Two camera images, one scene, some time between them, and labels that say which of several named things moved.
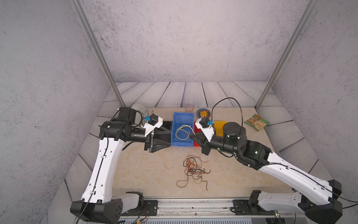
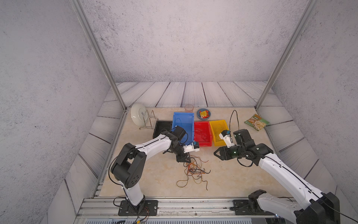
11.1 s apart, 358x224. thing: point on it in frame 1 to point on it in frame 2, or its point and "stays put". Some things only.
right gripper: x=205 y=144 to x=223 y=151
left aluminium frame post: x=90 y=34 stays put
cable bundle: x=193 y=165 stays put
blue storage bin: x=182 y=126 stays put
